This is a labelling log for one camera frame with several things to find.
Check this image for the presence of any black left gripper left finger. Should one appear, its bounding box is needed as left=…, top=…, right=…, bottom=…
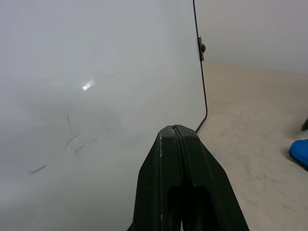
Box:
left=127, top=125, right=185, bottom=231

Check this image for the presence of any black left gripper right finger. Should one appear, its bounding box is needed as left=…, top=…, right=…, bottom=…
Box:
left=173, top=124, right=250, bottom=231

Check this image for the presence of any blue eraser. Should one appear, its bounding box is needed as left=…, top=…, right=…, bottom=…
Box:
left=288, top=139, right=308, bottom=168

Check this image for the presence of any black whiteboard clip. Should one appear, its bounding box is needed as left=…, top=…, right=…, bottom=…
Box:
left=197, top=36, right=207, bottom=62

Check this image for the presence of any white whiteboard with black frame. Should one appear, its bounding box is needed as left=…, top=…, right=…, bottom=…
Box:
left=0, top=0, right=208, bottom=231

